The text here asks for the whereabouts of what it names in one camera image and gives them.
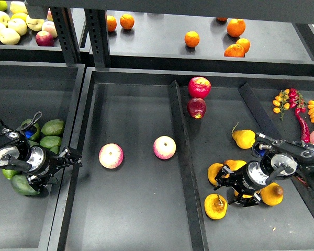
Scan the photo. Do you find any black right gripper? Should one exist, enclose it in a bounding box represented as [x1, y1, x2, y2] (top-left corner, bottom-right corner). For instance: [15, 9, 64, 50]
[214, 161, 269, 207]

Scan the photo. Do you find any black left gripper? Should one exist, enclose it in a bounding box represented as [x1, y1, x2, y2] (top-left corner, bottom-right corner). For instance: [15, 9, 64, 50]
[25, 146, 82, 192]

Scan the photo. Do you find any yellow pear with stem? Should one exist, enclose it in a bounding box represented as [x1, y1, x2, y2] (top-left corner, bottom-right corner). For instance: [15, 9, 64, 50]
[204, 193, 228, 220]

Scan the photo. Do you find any dark green avocado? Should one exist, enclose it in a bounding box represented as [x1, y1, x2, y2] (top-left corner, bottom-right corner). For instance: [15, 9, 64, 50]
[10, 175, 40, 196]

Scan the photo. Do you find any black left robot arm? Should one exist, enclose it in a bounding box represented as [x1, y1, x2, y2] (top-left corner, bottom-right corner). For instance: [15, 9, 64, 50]
[0, 111, 82, 196]

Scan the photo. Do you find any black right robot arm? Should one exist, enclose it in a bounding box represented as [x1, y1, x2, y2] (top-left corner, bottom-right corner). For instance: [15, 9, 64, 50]
[214, 133, 314, 207]

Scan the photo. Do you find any yellow pear middle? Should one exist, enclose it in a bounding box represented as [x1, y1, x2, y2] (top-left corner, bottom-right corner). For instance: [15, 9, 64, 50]
[224, 159, 246, 172]

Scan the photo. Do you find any green avocado centre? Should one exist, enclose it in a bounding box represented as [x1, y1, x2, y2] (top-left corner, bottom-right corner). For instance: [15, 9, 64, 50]
[40, 135, 62, 149]

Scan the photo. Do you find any yellow pear brown spot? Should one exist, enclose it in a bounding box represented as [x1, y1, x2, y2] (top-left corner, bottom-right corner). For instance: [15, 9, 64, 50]
[207, 163, 223, 187]

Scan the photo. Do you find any yellow pear lower right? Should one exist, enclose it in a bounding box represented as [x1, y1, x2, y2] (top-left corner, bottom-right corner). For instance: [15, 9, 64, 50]
[260, 182, 284, 206]

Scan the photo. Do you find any yellow pear upper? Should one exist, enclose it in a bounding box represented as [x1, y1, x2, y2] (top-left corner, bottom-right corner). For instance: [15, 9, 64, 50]
[231, 122, 256, 150]

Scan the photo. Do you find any black centre divider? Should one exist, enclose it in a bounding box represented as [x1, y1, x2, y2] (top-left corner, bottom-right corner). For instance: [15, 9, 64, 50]
[168, 80, 209, 250]

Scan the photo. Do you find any pink apple left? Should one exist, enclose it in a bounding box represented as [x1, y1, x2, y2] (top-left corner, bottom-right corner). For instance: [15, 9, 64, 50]
[99, 143, 124, 169]

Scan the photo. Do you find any pink apple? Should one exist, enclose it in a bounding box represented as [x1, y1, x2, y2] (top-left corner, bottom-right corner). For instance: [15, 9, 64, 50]
[99, 143, 124, 169]
[153, 135, 176, 160]

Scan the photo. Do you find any pink apple right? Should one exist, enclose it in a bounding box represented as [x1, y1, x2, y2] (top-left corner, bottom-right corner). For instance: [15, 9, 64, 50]
[153, 135, 176, 160]

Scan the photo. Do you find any red chili pepper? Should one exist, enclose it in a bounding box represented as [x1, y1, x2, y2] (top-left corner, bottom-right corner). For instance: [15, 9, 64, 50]
[295, 113, 310, 143]

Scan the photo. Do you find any dark red apple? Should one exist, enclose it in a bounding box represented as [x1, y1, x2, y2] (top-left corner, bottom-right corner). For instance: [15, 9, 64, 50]
[187, 97, 207, 119]

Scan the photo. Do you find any orange cherry tomato bunch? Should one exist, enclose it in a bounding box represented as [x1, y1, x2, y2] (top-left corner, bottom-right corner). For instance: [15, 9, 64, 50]
[272, 89, 290, 121]

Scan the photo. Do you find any red cherry tomato bunch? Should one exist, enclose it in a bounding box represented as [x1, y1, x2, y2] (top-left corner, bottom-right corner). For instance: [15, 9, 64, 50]
[288, 88, 306, 113]

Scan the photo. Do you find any bright red apple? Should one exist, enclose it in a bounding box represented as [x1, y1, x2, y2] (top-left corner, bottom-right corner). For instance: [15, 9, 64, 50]
[188, 76, 211, 99]

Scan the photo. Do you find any red apple on shelf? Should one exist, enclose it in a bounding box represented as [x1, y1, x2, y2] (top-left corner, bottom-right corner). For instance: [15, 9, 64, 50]
[36, 31, 54, 47]

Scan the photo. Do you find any orange front right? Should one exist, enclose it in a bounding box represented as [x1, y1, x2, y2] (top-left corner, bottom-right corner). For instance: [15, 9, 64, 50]
[224, 44, 245, 58]

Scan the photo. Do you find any pale yellow apple front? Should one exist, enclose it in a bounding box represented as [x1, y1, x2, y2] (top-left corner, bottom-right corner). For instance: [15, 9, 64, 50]
[0, 28, 20, 45]

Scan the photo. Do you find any orange small right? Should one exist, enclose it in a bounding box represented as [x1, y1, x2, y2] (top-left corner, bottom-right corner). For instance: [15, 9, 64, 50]
[236, 38, 251, 53]

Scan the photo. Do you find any pale yellow apple middle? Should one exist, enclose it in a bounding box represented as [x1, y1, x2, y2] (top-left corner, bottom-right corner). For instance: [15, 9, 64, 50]
[8, 18, 27, 36]

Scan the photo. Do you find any orange centre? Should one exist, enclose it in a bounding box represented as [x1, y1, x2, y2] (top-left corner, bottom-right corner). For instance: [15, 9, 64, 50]
[184, 31, 200, 48]

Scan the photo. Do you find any orange far left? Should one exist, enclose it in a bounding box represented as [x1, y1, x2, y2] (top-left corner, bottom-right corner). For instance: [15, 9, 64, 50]
[106, 15, 117, 32]

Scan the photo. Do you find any black shelf post left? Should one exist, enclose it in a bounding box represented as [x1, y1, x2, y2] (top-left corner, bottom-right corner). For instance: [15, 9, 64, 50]
[50, 7, 81, 64]

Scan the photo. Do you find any black shelf post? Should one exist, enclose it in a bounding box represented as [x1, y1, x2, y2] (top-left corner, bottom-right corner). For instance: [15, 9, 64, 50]
[84, 9, 111, 67]
[50, 7, 81, 64]

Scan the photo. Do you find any black shelf post right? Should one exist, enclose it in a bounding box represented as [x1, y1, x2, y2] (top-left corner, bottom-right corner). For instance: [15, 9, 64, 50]
[84, 9, 111, 67]

